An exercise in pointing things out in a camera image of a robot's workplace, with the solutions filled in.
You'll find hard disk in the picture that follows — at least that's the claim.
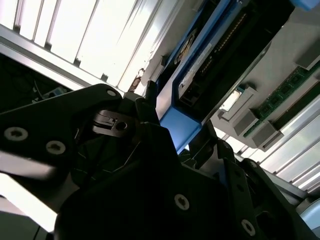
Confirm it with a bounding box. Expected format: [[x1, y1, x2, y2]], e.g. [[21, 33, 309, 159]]
[[156, 0, 320, 154]]

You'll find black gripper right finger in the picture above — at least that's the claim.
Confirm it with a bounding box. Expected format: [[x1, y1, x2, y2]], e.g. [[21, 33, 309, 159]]
[[187, 122, 305, 240]]

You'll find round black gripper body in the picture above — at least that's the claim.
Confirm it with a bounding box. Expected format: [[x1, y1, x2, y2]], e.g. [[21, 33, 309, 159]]
[[53, 106, 241, 240]]

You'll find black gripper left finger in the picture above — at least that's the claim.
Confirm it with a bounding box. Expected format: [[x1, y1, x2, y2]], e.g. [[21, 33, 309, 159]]
[[0, 84, 198, 222]]

